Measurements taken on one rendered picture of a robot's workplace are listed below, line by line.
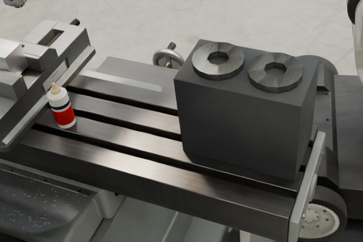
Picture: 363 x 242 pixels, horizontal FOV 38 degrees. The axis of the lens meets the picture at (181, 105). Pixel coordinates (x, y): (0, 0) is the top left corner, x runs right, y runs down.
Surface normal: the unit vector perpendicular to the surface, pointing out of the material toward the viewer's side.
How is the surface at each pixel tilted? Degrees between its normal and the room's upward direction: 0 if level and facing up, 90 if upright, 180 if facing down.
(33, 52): 0
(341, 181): 0
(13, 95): 90
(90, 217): 90
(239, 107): 90
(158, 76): 0
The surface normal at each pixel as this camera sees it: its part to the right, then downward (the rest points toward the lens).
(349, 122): -0.10, -0.72
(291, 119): -0.40, 0.65
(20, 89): 0.91, 0.22
